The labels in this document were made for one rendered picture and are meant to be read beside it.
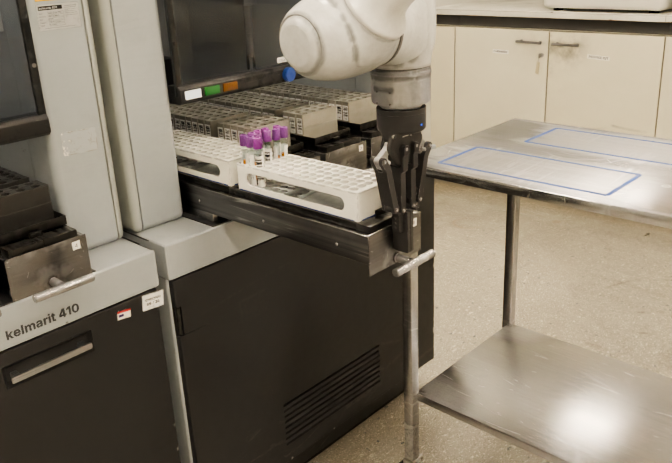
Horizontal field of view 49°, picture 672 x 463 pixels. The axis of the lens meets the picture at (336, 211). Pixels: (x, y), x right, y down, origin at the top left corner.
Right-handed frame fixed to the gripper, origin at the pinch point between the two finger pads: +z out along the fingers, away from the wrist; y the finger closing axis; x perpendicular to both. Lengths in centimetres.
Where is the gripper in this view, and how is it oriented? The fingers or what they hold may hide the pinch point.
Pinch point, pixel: (403, 229)
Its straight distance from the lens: 117.9
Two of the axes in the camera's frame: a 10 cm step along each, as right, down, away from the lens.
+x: 7.3, 2.0, -6.5
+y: -6.8, 2.8, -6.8
